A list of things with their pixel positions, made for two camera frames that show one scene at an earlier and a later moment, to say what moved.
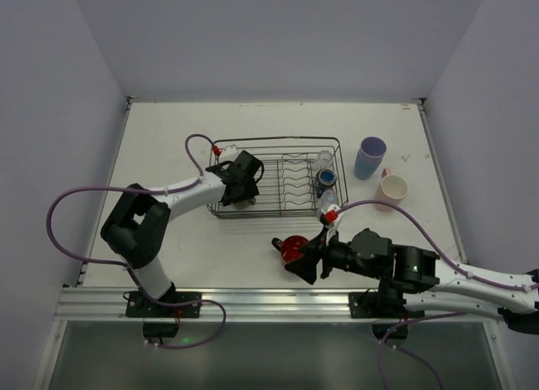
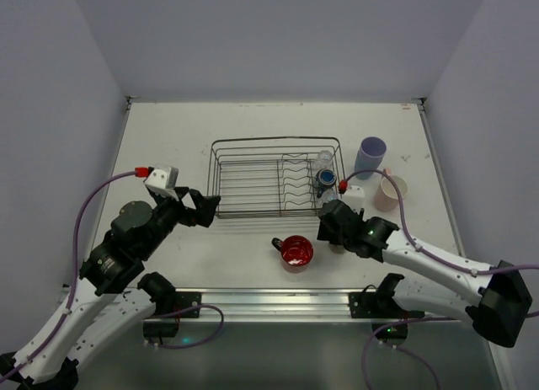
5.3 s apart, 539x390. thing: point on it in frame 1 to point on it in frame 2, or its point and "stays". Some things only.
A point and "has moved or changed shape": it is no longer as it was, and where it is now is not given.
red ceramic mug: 290,247 stays
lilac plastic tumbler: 370,156 stays
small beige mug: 242,205 has moved or changed shape
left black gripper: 237,189 to 187,207
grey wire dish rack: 302,176 stays
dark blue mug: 324,178 stays
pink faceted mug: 392,188 stays
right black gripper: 319,253 to 333,221
